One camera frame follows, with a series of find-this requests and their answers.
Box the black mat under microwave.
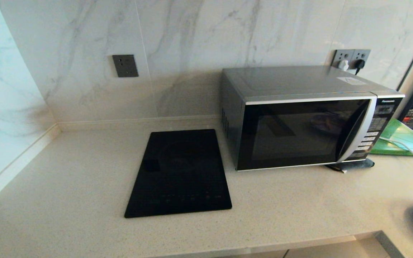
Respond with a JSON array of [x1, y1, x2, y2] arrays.
[[327, 159, 375, 173]]

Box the green cutting board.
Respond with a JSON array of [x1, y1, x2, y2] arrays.
[[370, 119, 413, 156]]

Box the silver microwave oven body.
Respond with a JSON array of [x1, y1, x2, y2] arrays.
[[221, 66, 406, 171]]

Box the dark grey single wall socket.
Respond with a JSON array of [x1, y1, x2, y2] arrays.
[[112, 54, 139, 78]]

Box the black induction cooktop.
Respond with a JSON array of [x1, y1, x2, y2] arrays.
[[124, 129, 233, 218]]

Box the beige cabinet front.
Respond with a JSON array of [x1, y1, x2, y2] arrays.
[[285, 236, 390, 258]]

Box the white power cable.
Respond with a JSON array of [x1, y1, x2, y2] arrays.
[[380, 137, 413, 166]]

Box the black glass microwave door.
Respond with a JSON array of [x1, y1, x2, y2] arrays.
[[237, 96, 378, 171]]

